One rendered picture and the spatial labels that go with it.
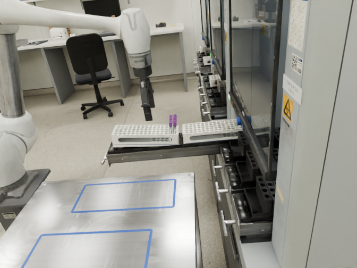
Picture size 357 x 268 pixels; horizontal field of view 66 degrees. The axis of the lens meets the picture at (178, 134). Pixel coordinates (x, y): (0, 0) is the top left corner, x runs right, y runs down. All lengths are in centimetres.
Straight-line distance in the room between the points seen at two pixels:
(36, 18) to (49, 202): 65
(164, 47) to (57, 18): 362
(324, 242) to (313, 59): 46
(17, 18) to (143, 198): 76
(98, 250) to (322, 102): 67
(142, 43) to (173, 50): 363
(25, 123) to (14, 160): 20
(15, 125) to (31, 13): 55
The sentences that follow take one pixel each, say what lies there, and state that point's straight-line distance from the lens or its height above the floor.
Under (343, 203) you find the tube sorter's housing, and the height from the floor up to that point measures 98.
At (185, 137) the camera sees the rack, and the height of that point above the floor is 85.
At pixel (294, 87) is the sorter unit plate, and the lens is 58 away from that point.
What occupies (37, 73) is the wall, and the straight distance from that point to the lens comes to 537.
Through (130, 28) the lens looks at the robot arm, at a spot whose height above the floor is 132.
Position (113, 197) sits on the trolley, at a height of 82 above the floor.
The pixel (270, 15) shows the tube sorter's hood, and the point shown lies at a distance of 67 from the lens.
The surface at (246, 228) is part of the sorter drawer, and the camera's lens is 89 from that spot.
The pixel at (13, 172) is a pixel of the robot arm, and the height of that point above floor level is 80.
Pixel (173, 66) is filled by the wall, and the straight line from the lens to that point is 477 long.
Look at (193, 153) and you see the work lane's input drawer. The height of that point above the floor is 77.
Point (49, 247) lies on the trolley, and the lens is 94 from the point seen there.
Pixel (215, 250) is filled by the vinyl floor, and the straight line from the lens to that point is 184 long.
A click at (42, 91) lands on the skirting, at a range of 545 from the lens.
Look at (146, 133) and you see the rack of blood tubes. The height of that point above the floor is 87.
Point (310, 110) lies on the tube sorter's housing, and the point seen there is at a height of 122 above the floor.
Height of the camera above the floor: 144
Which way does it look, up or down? 28 degrees down
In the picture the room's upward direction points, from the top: 7 degrees counter-clockwise
